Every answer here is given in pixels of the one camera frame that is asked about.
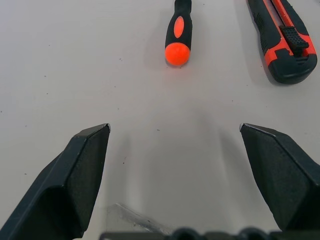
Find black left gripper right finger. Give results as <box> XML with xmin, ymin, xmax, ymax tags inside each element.
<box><xmin>239</xmin><ymin>122</ymin><xmax>320</xmax><ymax>233</ymax></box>

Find orange black utility knife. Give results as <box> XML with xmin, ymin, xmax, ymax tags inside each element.
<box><xmin>246</xmin><ymin>0</ymin><xmax>318</xmax><ymax>85</ymax></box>

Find orange black handled screwdriver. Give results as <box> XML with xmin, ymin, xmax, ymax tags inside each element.
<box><xmin>164</xmin><ymin>0</ymin><xmax>194</xmax><ymax>67</ymax></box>

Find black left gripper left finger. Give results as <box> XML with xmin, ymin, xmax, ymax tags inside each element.
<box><xmin>0</xmin><ymin>123</ymin><xmax>112</xmax><ymax>240</ymax></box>

